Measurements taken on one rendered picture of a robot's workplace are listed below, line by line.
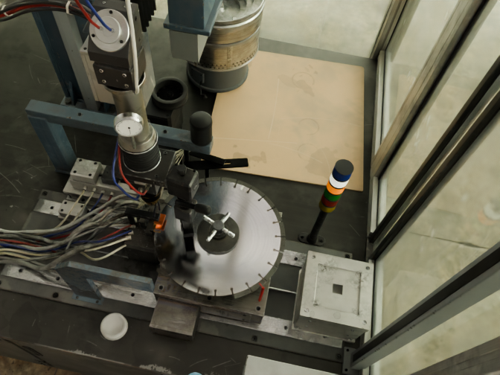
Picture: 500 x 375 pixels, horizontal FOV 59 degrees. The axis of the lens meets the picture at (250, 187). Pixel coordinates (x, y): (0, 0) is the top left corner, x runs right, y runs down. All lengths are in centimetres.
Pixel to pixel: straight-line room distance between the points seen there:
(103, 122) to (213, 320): 62
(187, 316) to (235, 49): 86
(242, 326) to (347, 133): 80
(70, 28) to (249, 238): 79
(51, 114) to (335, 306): 91
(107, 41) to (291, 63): 125
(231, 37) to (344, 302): 88
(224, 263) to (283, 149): 58
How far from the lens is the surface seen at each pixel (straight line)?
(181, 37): 111
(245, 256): 115
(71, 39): 148
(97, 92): 90
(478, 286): 72
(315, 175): 154
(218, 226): 113
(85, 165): 140
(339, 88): 182
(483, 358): 74
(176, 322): 124
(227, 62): 157
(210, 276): 113
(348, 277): 124
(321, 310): 119
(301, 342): 131
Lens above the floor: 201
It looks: 58 degrees down
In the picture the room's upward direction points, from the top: 8 degrees clockwise
